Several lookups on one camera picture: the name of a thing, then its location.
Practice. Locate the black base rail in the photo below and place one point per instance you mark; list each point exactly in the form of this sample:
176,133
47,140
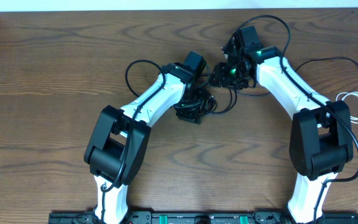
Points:
144,217

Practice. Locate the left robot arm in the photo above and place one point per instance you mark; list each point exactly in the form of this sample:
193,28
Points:
119,140

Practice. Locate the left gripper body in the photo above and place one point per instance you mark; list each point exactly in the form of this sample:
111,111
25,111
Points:
192,111

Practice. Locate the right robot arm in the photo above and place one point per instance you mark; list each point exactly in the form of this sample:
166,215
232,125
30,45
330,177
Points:
321,140

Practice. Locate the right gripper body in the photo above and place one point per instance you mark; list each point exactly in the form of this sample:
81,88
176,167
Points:
231,76

